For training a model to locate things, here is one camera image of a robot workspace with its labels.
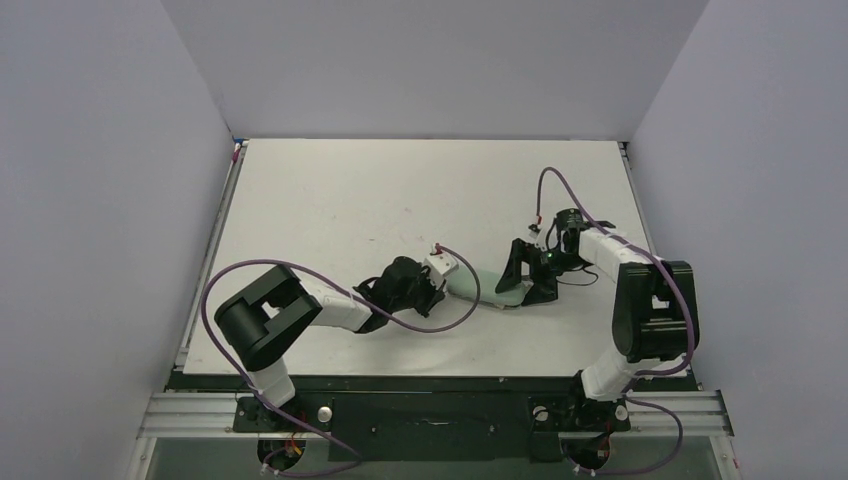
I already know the mint green umbrella case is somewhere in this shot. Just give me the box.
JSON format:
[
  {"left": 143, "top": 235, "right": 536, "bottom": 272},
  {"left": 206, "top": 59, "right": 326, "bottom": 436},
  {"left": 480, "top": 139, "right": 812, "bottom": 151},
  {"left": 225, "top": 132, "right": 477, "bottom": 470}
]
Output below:
[{"left": 446, "top": 267, "right": 529, "bottom": 309}]

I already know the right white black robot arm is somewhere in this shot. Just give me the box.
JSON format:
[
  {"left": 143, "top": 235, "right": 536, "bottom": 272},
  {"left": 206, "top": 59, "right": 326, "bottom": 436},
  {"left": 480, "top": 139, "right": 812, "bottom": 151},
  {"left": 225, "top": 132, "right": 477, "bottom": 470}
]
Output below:
[{"left": 495, "top": 208, "right": 700, "bottom": 401}]

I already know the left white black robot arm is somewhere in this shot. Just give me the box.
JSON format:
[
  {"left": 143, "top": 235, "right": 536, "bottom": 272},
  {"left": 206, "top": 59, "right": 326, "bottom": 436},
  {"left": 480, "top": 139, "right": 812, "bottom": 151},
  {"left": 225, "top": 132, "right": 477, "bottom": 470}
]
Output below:
[{"left": 214, "top": 253, "right": 458, "bottom": 407}]

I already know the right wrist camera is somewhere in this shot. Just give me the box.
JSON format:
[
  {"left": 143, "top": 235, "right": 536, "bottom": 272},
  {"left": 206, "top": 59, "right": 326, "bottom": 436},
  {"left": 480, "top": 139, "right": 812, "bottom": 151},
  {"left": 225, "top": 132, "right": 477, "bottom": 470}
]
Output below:
[{"left": 527, "top": 216, "right": 544, "bottom": 244}]

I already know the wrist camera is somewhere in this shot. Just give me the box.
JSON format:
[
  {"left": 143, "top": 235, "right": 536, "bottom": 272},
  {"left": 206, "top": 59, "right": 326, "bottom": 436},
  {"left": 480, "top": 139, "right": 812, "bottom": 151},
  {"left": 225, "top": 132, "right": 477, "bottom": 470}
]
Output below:
[
  {"left": 423, "top": 243, "right": 459, "bottom": 284},
  {"left": 527, "top": 216, "right": 544, "bottom": 244}
]

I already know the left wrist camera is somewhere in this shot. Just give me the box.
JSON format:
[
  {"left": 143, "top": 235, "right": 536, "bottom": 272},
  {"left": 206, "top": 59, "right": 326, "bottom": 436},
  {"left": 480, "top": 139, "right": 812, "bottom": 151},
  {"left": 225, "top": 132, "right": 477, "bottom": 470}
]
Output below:
[{"left": 423, "top": 243, "right": 459, "bottom": 284}]

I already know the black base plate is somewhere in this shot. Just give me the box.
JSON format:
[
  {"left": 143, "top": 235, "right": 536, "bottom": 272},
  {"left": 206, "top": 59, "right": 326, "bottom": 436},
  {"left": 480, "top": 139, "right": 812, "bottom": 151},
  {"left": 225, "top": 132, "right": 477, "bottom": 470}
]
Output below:
[{"left": 164, "top": 374, "right": 698, "bottom": 464}]

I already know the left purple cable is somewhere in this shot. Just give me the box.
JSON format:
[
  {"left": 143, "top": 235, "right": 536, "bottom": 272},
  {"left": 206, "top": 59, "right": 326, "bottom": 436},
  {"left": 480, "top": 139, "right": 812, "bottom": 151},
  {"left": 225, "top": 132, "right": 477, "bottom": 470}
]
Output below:
[{"left": 199, "top": 243, "right": 482, "bottom": 478}]

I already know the aluminium frame rail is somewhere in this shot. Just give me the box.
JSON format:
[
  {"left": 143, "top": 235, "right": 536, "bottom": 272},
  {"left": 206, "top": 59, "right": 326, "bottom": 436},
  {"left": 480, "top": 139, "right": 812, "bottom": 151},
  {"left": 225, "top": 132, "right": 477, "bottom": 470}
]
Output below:
[{"left": 137, "top": 391, "right": 734, "bottom": 439}]

